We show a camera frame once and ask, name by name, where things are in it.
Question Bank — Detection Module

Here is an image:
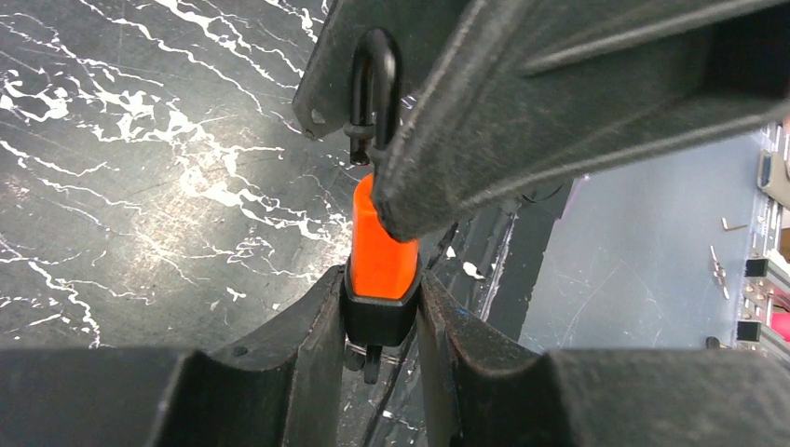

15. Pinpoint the orange black Opel padlock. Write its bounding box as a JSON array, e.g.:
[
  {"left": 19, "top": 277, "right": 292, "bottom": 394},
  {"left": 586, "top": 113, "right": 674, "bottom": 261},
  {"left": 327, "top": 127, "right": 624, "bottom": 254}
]
[{"left": 342, "top": 28, "right": 421, "bottom": 349}]

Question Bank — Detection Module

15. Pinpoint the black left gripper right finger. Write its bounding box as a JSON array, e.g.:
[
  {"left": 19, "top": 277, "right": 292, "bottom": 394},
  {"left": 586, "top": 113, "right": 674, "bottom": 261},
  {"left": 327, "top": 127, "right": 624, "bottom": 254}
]
[{"left": 416, "top": 273, "right": 789, "bottom": 446}]

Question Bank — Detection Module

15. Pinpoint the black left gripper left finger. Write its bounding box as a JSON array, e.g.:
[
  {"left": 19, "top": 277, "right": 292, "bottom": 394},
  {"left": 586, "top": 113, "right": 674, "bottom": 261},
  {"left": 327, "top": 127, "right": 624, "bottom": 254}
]
[{"left": 1, "top": 266, "right": 345, "bottom": 446}]

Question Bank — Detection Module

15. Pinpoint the aluminium frame rail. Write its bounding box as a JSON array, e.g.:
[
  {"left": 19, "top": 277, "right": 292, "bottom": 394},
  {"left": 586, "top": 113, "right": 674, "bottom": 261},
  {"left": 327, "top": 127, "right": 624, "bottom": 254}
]
[{"left": 734, "top": 124, "right": 789, "bottom": 363}]

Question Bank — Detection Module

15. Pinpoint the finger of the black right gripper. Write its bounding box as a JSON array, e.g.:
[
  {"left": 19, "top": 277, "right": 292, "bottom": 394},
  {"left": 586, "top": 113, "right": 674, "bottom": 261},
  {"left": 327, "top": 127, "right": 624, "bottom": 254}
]
[
  {"left": 293, "top": 0, "right": 468, "bottom": 139},
  {"left": 373, "top": 1, "right": 789, "bottom": 241}
]

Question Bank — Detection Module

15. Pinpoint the black head key bunch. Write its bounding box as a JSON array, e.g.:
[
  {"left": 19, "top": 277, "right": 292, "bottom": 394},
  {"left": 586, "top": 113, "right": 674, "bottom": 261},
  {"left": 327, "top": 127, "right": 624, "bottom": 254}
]
[{"left": 343, "top": 341, "right": 402, "bottom": 385}]

